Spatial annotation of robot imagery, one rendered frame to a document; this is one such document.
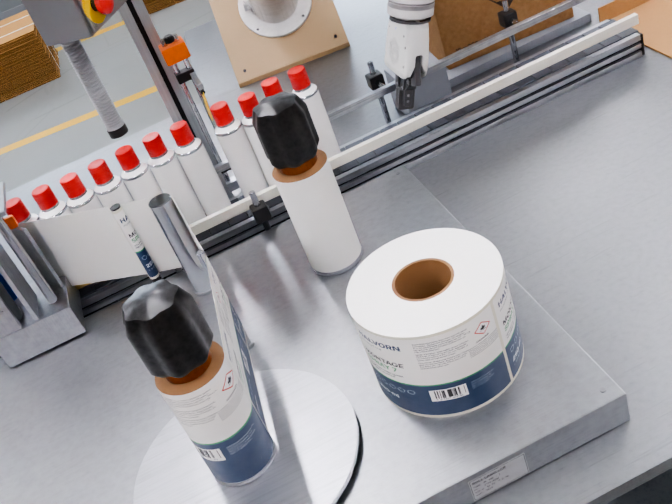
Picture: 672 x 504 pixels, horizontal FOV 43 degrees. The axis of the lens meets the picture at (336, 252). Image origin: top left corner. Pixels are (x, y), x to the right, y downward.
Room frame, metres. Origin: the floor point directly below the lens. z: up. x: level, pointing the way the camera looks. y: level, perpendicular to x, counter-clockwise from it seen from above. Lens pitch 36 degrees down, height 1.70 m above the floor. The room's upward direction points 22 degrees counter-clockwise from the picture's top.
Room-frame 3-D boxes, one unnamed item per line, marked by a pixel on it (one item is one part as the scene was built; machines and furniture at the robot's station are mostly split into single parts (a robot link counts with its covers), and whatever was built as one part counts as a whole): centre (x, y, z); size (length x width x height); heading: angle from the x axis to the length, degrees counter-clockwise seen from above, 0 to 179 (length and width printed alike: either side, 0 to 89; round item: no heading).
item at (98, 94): (1.47, 0.29, 1.18); 0.04 x 0.04 x 0.21
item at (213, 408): (0.78, 0.21, 1.04); 0.09 x 0.09 x 0.29
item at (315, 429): (0.78, 0.21, 0.89); 0.31 x 0.31 x 0.01
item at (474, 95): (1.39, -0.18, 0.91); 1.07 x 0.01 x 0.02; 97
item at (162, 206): (1.19, 0.23, 0.97); 0.05 x 0.05 x 0.19
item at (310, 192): (1.12, 0.00, 1.03); 0.09 x 0.09 x 0.30
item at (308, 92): (1.42, -0.05, 0.98); 0.05 x 0.05 x 0.20
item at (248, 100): (1.39, 0.05, 0.98); 0.05 x 0.05 x 0.20
